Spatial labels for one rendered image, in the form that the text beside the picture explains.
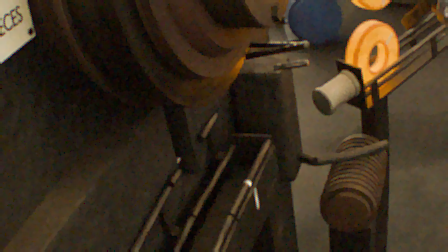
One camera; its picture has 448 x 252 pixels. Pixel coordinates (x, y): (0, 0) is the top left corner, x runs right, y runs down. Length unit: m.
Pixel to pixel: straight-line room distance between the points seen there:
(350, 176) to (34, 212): 0.70
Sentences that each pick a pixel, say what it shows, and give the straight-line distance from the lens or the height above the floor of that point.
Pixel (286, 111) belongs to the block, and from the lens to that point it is 1.06.
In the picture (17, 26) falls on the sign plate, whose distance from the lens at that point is 0.63.
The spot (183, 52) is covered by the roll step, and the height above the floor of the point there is 1.00.
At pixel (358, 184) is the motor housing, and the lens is 1.18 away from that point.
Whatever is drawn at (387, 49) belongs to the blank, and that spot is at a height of 0.71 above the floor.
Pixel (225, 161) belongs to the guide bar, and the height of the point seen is 0.70.
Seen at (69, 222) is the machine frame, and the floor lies 0.87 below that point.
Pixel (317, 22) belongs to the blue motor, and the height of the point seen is 0.18.
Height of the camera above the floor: 1.24
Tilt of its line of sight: 30 degrees down
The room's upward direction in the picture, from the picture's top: 11 degrees counter-clockwise
